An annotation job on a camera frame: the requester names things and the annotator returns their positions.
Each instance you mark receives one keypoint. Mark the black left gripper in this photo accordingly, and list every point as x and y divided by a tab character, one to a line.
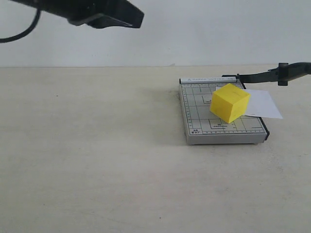
116	13

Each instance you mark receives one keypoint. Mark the yellow foam cube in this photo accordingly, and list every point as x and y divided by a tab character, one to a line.
229	102

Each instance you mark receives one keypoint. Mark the white paper sheet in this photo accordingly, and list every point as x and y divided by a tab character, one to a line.
261	104

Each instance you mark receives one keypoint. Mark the black cutter blade handle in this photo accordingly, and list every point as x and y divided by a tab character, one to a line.
282	74

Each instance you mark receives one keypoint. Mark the grey paper cutter base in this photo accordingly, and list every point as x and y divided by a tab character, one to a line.
202	127

